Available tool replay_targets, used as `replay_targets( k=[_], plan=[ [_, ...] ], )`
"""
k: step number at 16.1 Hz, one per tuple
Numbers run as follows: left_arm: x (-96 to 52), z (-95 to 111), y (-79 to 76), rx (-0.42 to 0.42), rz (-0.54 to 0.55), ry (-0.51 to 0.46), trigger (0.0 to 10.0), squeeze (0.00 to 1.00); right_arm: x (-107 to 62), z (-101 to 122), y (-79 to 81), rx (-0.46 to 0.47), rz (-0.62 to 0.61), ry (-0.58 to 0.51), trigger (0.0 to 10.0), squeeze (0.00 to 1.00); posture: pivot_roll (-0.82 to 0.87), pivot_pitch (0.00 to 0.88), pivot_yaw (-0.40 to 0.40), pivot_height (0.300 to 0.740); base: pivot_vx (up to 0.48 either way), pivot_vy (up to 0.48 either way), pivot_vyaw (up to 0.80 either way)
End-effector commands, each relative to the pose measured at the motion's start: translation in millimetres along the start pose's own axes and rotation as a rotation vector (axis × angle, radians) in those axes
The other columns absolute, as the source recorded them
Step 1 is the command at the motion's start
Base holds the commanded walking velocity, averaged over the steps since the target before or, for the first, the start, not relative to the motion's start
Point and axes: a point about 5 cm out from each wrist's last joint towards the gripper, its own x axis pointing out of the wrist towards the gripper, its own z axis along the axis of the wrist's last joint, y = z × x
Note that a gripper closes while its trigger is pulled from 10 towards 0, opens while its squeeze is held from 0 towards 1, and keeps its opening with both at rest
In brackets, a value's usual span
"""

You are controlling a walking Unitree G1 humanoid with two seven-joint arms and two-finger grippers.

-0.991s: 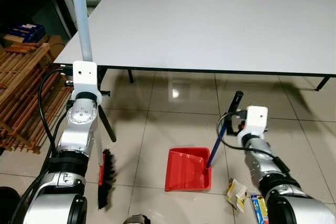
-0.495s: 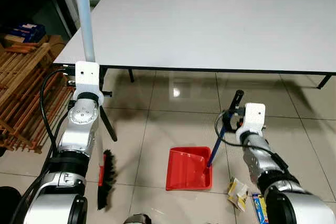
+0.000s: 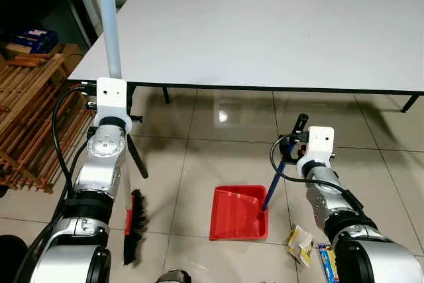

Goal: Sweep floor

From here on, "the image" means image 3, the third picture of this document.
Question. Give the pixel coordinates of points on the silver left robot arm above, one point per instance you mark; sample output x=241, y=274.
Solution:
x=106, y=157

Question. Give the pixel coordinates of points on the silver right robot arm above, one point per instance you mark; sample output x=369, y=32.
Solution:
x=324, y=197

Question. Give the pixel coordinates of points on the crumpled yellow white carton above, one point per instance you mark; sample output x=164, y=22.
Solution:
x=301, y=244

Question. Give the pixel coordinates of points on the white folding table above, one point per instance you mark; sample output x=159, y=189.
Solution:
x=265, y=38

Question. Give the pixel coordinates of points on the blue snack packet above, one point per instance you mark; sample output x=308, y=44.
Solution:
x=328, y=264

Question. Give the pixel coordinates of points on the robot left leg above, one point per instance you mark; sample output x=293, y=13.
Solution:
x=173, y=277

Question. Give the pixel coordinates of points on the brown cardboard box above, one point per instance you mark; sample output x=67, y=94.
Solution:
x=69, y=50

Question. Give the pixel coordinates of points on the wooden slatted rack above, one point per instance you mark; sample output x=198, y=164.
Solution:
x=26, y=117

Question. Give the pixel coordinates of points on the blue cardboard box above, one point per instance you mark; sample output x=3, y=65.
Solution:
x=36, y=39

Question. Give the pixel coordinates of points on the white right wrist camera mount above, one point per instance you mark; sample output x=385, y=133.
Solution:
x=318, y=145

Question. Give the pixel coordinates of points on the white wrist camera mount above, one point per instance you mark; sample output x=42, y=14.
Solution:
x=111, y=101
x=318, y=145

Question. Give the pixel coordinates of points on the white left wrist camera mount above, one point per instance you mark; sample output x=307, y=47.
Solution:
x=111, y=101

